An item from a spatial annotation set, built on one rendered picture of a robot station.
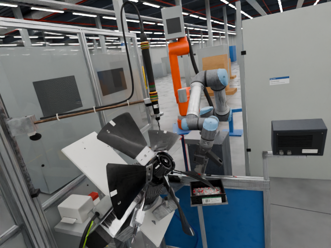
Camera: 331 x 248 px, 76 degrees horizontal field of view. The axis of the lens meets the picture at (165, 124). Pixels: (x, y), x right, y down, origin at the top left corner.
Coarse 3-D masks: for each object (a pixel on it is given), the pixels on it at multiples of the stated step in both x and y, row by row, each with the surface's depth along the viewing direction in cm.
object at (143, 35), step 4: (140, 28) 99; (140, 32) 100; (140, 36) 100; (144, 36) 99; (140, 40) 100; (144, 40) 103; (152, 104) 109; (156, 104) 109; (156, 108) 109; (156, 112) 110; (156, 120) 112
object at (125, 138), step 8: (112, 120) 112; (120, 120) 113; (128, 120) 114; (104, 128) 109; (112, 128) 110; (120, 128) 111; (128, 128) 112; (136, 128) 113; (104, 136) 107; (112, 136) 109; (120, 136) 109; (128, 136) 110; (136, 136) 111; (112, 144) 108; (120, 144) 108; (128, 144) 109; (136, 144) 110; (144, 144) 110; (128, 152) 108; (136, 152) 109
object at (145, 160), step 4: (144, 148) 110; (148, 148) 111; (140, 152) 110; (144, 152) 110; (152, 152) 110; (136, 156) 109; (140, 156) 109; (148, 156) 110; (152, 156) 110; (144, 160) 109; (148, 160) 109; (144, 164) 109
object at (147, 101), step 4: (144, 100) 107; (148, 100) 107; (148, 104) 107; (148, 108) 110; (152, 108) 109; (152, 112) 109; (160, 112) 112; (152, 116) 109; (156, 116) 108; (160, 116) 109
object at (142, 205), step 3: (147, 186) 106; (147, 189) 105; (144, 195) 101; (144, 198) 100; (141, 201) 98; (144, 201) 98; (141, 204) 96; (141, 207) 95; (135, 225) 88; (135, 228) 86; (135, 231) 86; (132, 234) 84; (135, 234) 85; (132, 237) 84; (132, 240) 83
